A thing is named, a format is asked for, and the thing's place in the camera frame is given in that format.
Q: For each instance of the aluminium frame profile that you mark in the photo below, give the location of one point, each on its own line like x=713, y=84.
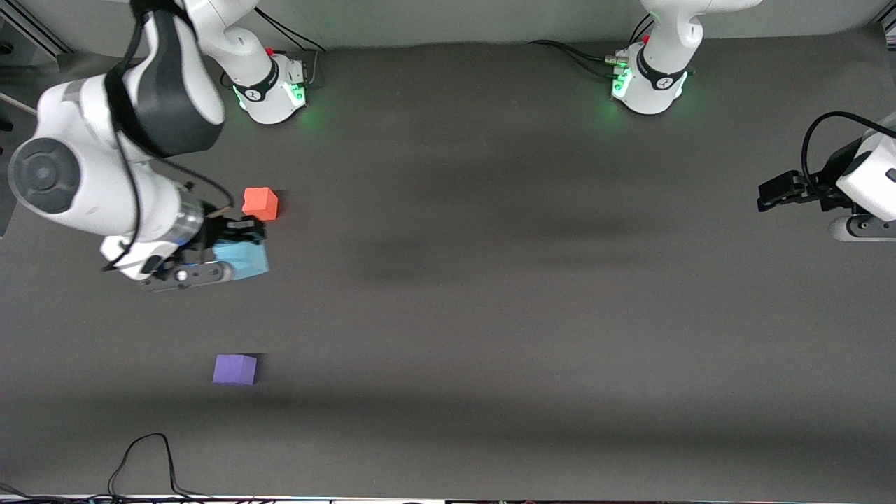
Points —
x=31, y=28
x=889, y=26

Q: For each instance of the purple foam block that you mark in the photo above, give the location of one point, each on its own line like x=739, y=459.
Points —
x=234, y=371

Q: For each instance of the orange foam block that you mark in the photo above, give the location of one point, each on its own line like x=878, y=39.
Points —
x=260, y=204

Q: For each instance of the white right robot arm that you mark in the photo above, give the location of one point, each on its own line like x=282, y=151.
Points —
x=84, y=175

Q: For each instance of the light blue foam block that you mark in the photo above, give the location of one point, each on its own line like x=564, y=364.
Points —
x=245, y=260

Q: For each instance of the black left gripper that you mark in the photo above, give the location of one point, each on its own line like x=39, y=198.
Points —
x=828, y=181

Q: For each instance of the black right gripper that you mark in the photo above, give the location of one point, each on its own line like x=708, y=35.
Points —
x=214, y=231

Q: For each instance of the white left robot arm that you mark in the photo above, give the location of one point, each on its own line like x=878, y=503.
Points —
x=651, y=84

